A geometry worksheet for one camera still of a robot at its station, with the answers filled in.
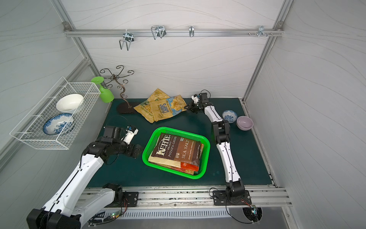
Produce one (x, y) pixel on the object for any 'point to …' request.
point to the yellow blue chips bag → (168, 107)
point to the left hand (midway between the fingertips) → (135, 146)
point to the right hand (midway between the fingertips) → (184, 106)
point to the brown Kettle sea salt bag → (171, 150)
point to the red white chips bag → (186, 166)
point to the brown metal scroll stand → (123, 108)
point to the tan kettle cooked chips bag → (183, 171)
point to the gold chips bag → (157, 94)
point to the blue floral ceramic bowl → (230, 116)
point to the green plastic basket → (151, 139)
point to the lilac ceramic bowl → (244, 123)
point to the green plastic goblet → (106, 95)
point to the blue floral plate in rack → (59, 124)
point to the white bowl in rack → (68, 103)
